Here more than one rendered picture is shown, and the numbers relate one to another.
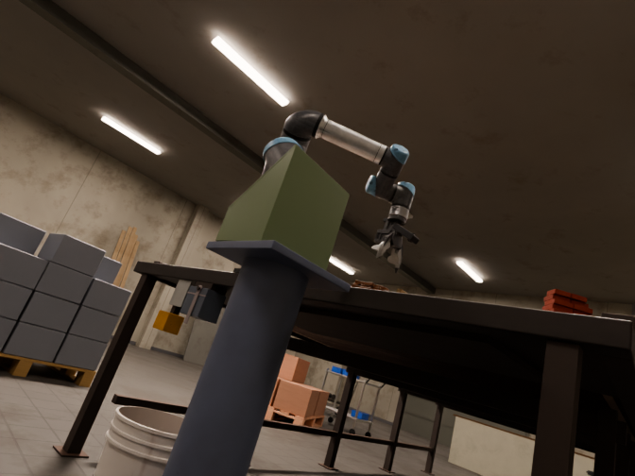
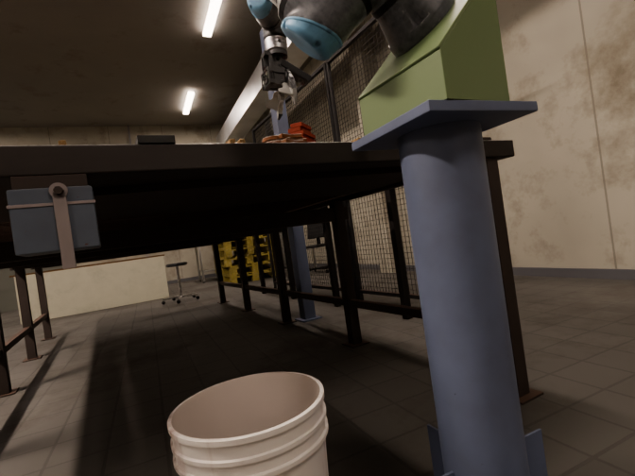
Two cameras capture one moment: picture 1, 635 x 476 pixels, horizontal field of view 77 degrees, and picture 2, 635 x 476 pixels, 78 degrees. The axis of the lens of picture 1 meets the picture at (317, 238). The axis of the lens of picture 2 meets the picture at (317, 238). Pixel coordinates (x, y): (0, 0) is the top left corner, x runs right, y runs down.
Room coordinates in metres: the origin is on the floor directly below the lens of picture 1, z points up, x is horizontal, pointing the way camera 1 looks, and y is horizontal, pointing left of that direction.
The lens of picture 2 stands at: (1.01, 0.95, 0.67)
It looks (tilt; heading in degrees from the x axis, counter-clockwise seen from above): 0 degrees down; 288
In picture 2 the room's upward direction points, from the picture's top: 8 degrees counter-clockwise
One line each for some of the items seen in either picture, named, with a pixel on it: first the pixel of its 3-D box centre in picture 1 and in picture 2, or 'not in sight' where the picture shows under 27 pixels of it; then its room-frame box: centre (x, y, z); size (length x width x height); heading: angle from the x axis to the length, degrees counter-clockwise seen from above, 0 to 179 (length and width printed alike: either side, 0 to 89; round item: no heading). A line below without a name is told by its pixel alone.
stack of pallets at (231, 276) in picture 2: not in sight; (242, 254); (4.91, -6.11, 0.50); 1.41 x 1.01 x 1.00; 133
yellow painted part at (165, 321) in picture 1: (175, 305); not in sight; (1.85, 0.51, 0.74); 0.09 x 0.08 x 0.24; 46
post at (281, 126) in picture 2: not in sight; (287, 175); (2.16, -2.05, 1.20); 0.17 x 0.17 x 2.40; 46
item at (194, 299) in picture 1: (201, 304); (58, 223); (1.72, 0.37, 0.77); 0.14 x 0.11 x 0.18; 46
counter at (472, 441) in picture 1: (524, 462); (97, 285); (6.51, -4.04, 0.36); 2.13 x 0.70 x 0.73; 42
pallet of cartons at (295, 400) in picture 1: (291, 387); not in sight; (5.73, -0.28, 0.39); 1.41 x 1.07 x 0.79; 151
